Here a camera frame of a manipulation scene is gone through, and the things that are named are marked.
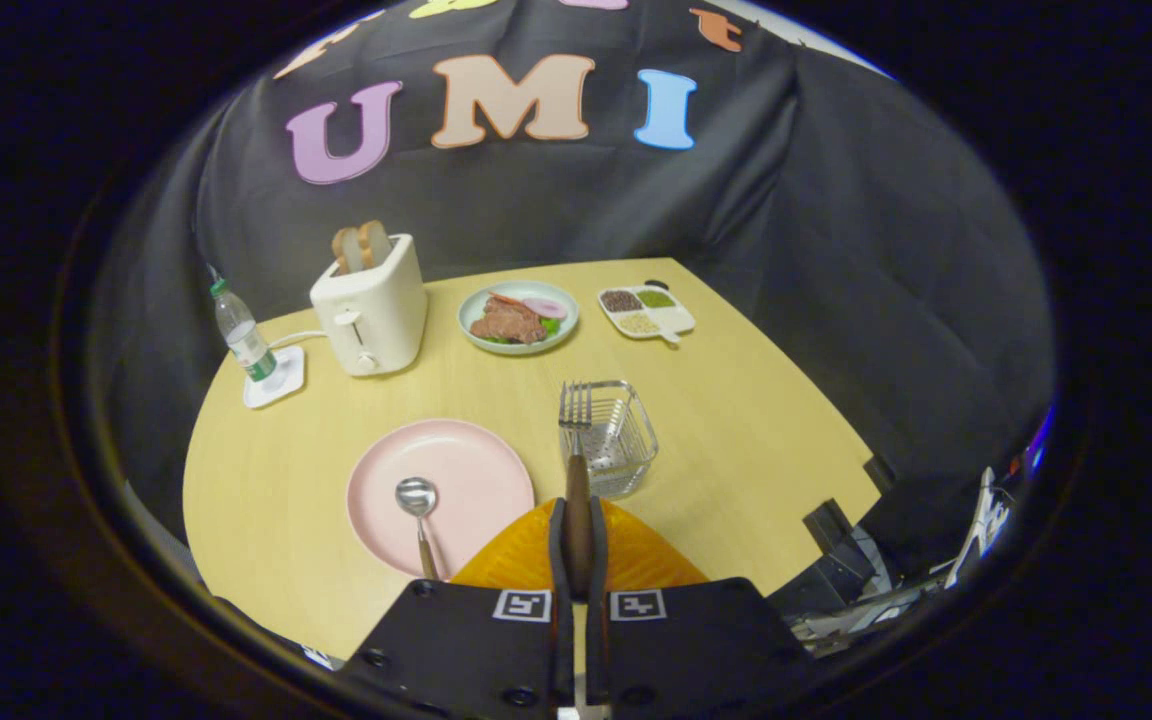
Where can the cream white toaster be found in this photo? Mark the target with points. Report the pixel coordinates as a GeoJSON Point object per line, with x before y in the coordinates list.
{"type": "Point", "coordinates": [381, 310]}

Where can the brown steak piece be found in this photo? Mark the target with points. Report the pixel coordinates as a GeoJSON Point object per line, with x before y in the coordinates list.
{"type": "Point", "coordinates": [506, 322]}

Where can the toast bread slice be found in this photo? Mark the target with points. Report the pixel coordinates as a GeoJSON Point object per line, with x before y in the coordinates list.
{"type": "Point", "coordinates": [376, 243]}
{"type": "Point", "coordinates": [344, 250]}

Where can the white square coaster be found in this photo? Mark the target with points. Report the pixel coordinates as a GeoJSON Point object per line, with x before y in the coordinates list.
{"type": "Point", "coordinates": [288, 386]}

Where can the white divided seasoning dish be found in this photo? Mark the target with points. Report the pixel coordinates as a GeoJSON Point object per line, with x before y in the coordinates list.
{"type": "Point", "coordinates": [676, 320]}

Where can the pink round plate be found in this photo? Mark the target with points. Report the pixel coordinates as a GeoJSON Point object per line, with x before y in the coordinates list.
{"type": "Point", "coordinates": [466, 470]}

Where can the clear green-capped water bottle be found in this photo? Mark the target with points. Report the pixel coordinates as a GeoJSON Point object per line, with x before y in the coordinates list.
{"type": "Point", "coordinates": [241, 335]}

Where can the green lettuce leaf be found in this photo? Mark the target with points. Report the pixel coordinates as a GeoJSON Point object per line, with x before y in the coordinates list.
{"type": "Point", "coordinates": [551, 327]}

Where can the pink onion slice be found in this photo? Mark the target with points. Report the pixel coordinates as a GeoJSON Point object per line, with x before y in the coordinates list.
{"type": "Point", "coordinates": [546, 307]}

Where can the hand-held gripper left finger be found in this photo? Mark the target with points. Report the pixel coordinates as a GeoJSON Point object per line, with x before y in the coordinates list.
{"type": "Point", "coordinates": [557, 565]}

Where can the black backdrop cloth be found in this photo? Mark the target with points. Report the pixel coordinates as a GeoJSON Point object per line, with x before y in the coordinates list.
{"type": "Point", "coordinates": [836, 250]}

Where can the orange carrot piece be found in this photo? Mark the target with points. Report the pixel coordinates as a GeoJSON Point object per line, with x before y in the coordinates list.
{"type": "Point", "coordinates": [506, 299]}

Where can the pale green plate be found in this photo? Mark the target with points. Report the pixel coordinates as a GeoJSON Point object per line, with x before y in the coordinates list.
{"type": "Point", "coordinates": [466, 322]}

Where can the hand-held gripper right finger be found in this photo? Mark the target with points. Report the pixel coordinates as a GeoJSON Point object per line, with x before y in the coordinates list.
{"type": "Point", "coordinates": [599, 565]}

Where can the black equipment pile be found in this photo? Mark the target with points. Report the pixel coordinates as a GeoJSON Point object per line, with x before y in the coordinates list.
{"type": "Point", "coordinates": [836, 545]}

